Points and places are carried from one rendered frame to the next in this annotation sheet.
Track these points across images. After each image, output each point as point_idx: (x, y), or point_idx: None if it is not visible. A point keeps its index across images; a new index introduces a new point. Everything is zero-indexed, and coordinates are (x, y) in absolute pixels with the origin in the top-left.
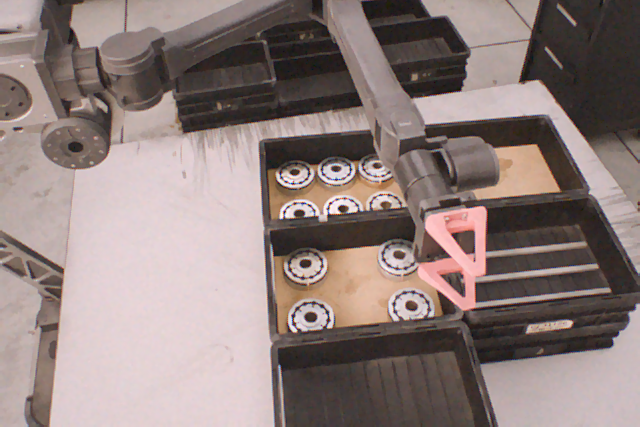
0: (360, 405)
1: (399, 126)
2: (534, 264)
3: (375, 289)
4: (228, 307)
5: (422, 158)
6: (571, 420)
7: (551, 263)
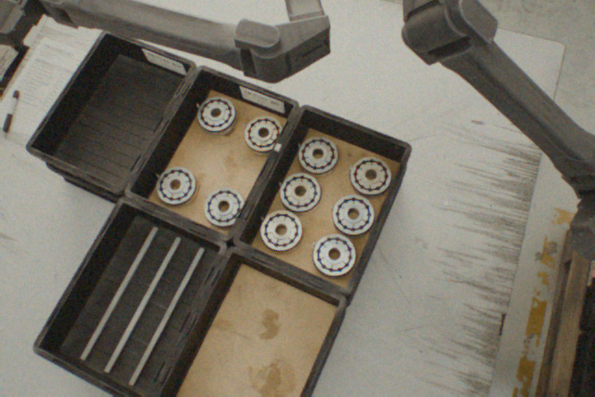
0: (143, 118)
1: None
2: (149, 321)
3: (216, 178)
4: (303, 101)
5: None
6: (61, 275)
7: (139, 337)
